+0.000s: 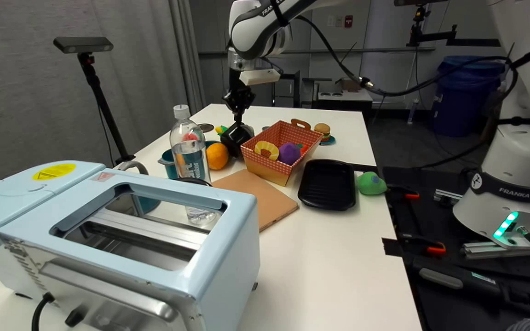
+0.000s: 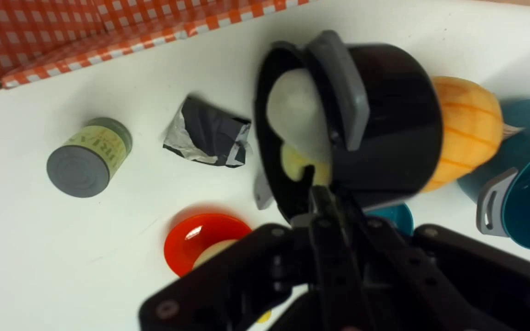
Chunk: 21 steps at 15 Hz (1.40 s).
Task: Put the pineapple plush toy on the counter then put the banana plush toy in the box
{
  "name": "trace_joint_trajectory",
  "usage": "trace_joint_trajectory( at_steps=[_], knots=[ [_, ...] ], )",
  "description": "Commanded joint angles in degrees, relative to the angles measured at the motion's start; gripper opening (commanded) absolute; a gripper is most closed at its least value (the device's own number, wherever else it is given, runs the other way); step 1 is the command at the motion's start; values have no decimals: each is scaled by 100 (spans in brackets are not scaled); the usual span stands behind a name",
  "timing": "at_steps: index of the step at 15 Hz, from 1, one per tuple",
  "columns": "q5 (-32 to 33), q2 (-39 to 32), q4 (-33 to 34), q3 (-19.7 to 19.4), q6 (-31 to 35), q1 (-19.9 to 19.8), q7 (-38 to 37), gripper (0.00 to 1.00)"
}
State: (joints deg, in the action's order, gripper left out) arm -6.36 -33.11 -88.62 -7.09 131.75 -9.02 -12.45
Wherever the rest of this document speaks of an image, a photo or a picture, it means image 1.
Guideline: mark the camera on mount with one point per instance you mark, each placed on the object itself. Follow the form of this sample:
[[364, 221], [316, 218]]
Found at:
[[426, 32]]

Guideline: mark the black cup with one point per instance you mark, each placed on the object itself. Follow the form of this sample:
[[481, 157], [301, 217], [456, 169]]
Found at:
[[235, 140]]

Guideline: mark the blue bin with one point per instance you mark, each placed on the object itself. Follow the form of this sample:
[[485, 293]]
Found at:
[[465, 96]]

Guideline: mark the red plush toy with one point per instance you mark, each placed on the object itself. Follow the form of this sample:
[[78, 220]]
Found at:
[[303, 148]]

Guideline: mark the grey round coaster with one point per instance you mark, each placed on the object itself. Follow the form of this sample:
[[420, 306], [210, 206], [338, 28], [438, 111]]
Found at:
[[206, 127]]

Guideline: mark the purple plush toy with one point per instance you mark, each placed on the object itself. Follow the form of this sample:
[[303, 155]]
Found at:
[[289, 154]]

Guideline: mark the cardboard box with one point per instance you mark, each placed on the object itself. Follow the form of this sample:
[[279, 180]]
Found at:
[[350, 85]]

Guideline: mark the small teal plate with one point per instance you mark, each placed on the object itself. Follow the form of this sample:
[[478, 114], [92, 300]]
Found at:
[[329, 140]]

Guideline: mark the burger plush toy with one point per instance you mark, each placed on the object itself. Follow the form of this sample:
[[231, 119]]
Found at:
[[322, 129]]

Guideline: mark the teal pot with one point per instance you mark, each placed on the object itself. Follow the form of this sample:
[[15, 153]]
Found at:
[[168, 162]]

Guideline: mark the black cabinet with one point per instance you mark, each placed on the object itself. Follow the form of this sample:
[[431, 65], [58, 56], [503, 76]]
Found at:
[[287, 89]]

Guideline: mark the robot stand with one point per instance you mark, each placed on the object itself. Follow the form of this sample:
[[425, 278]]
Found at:
[[449, 285]]

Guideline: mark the clear water bottle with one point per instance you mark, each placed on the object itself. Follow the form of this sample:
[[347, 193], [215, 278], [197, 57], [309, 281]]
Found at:
[[189, 151]]

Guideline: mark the pineapple plush toy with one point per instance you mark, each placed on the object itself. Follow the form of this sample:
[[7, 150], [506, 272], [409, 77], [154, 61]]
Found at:
[[266, 149]]

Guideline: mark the black grey hand tool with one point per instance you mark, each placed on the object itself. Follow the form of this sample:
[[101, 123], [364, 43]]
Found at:
[[458, 278]]

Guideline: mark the short aluminium rail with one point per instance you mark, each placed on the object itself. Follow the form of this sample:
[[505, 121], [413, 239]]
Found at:
[[446, 196]]

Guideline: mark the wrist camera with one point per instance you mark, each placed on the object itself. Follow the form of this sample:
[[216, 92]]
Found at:
[[260, 76]]

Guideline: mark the orange black clamp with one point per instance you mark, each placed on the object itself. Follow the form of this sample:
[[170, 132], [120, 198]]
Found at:
[[423, 246], [403, 191]]

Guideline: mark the light blue toaster oven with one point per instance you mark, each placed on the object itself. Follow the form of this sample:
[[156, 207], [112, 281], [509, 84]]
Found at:
[[108, 257]]

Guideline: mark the camera on tripod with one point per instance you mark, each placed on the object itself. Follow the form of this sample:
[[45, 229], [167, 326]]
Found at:
[[83, 44]]

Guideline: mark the brown cutting board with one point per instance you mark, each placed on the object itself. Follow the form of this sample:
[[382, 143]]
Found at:
[[265, 200]]

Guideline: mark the red fire alarm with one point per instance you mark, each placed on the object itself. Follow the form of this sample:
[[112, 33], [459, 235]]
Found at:
[[348, 21]]

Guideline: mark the long aluminium rail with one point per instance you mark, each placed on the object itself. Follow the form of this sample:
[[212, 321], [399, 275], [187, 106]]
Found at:
[[481, 249]]

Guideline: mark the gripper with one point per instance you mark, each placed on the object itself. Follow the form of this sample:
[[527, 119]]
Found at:
[[238, 82]]

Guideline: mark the orange checkered box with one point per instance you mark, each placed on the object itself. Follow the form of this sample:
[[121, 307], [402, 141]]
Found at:
[[269, 168]]

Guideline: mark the grey curtain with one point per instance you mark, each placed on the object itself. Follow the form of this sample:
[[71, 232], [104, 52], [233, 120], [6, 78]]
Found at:
[[187, 50]]

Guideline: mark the orange plush toy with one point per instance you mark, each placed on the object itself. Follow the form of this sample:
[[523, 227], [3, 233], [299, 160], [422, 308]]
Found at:
[[217, 156]]

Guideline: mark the black ribbed tray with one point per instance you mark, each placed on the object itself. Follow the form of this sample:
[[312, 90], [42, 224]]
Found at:
[[327, 185]]

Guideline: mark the white switch plate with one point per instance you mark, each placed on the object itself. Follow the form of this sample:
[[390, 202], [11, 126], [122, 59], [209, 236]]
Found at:
[[335, 20]]

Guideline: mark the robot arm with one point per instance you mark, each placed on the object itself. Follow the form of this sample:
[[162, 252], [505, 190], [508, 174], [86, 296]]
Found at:
[[522, 151]]

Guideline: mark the green plush toy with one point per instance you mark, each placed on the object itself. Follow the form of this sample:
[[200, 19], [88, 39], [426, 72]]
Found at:
[[371, 184]]

